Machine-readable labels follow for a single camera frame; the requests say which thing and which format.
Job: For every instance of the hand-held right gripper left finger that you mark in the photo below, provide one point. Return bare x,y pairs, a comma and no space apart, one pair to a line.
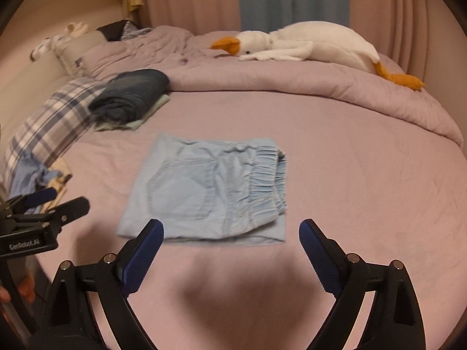
142,259

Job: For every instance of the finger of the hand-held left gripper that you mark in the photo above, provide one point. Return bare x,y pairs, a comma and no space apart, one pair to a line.
40,196
73,207

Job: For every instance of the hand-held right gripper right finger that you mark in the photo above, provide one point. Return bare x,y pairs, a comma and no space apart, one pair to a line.
321,259

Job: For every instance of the light blue pants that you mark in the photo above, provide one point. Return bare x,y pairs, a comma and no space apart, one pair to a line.
189,189

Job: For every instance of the person's left hand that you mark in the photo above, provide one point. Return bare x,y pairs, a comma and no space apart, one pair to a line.
26,284

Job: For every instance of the light blue crumpled cloth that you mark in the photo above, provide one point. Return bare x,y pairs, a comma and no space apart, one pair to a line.
25,175

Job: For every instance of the pale yellow cloth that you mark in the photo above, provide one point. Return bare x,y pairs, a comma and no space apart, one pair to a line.
60,175

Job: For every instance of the plaid pillow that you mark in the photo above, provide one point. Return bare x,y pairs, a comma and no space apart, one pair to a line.
47,124

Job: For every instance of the pink bed sheet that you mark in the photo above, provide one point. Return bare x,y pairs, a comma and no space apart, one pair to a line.
365,189

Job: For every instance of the beige padded headboard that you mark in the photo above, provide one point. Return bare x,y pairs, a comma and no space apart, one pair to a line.
25,80

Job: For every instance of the dark grey folded clothing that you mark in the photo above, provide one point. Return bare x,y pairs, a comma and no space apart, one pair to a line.
127,94

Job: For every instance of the light green folded cloth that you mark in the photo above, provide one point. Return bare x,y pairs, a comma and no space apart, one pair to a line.
154,111

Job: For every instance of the grey pillow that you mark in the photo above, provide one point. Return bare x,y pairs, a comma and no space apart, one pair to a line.
78,49

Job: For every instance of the small white plush toy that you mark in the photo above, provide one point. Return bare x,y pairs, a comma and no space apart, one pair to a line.
54,41

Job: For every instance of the pink comforter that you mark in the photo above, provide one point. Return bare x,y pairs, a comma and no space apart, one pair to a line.
292,80

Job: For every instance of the dark cloth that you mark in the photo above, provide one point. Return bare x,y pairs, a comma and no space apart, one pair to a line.
113,30

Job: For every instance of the white goose plush toy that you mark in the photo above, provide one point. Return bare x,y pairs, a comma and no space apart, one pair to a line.
313,42

